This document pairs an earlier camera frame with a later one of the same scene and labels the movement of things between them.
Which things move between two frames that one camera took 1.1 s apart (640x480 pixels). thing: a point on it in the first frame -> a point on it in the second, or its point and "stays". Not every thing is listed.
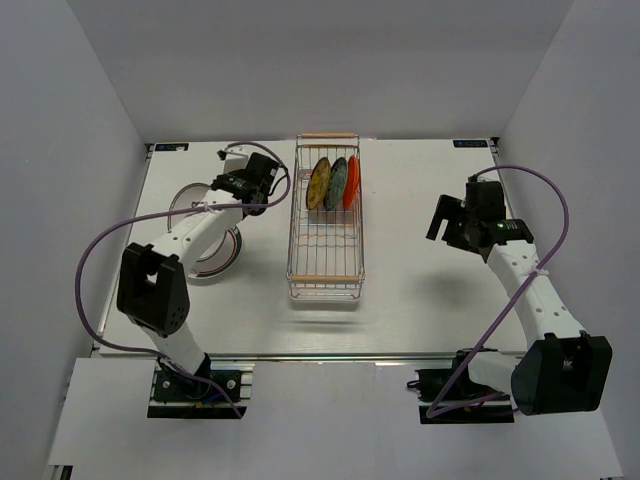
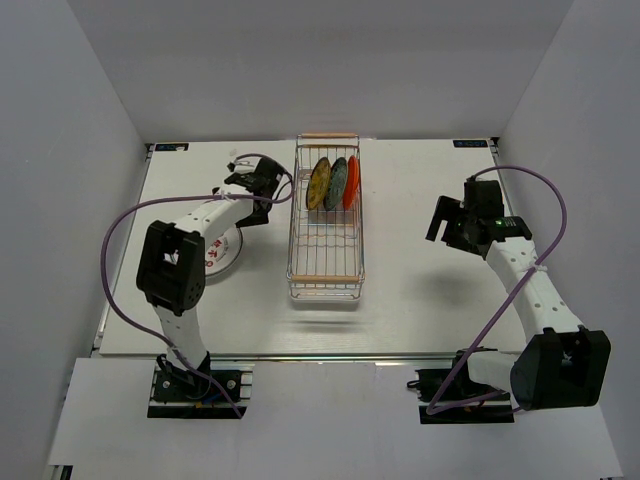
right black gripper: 449,207 stays
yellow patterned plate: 318,184 stays
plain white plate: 188,196 -> 222,254
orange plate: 351,182 stays
